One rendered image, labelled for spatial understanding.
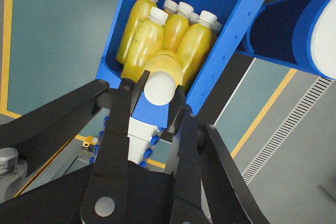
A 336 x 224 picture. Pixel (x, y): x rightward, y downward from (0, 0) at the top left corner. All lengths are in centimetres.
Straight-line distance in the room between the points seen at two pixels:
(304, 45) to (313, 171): 223
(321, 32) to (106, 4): 142
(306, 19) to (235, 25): 35
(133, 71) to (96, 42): 128
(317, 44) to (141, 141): 68
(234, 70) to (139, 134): 103
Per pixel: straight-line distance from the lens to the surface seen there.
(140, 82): 16
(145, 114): 33
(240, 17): 34
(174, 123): 15
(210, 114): 158
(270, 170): 247
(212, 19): 41
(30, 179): 94
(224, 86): 151
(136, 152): 79
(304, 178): 277
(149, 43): 38
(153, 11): 40
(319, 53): 64
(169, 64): 24
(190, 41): 39
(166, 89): 20
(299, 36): 66
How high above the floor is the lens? 152
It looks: 68 degrees down
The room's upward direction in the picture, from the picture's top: 177 degrees counter-clockwise
